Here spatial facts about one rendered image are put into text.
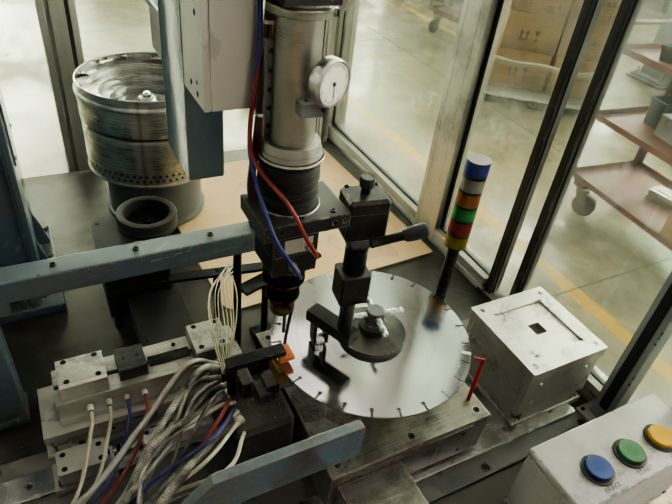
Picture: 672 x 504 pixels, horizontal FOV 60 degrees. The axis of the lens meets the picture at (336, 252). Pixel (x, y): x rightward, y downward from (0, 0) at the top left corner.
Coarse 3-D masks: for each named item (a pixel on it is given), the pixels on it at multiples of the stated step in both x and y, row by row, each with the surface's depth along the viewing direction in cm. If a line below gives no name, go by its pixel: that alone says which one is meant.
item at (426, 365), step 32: (320, 288) 103; (384, 288) 104; (416, 288) 105; (416, 320) 99; (448, 320) 99; (320, 352) 91; (416, 352) 93; (448, 352) 93; (320, 384) 86; (352, 384) 86; (384, 384) 87; (416, 384) 87; (448, 384) 88; (384, 416) 82
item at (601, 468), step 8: (592, 456) 86; (600, 456) 86; (584, 464) 85; (592, 464) 84; (600, 464) 85; (608, 464) 85; (592, 472) 83; (600, 472) 84; (608, 472) 84; (600, 480) 83; (608, 480) 83
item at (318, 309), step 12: (312, 312) 88; (324, 312) 88; (348, 312) 83; (312, 324) 89; (324, 324) 87; (336, 324) 87; (348, 324) 85; (312, 336) 90; (324, 336) 91; (336, 336) 86; (348, 336) 85
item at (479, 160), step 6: (468, 156) 103; (474, 156) 104; (480, 156) 104; (486, 156) 104; (468, 162) 103; (474, 162) 102; (480, 162) 102; (486, 162) 102; (468, 168) 103; (474, 168) 102; (480, 168) 102; (486, 168) 102; (468, 174) 103; (474, 174) 103; (480, 174) 103; (486, 174) 103
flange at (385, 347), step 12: (360, 312) 97; (360, 324) 93; (384, 324) 93; (396, 324) 96; (360, 336) 93; (372, 336) 92; (396, 336) 94; (348, 348) 91; (360, 348) 91; (372, 348) 91; (384, 348) 91; (396, 348) 92
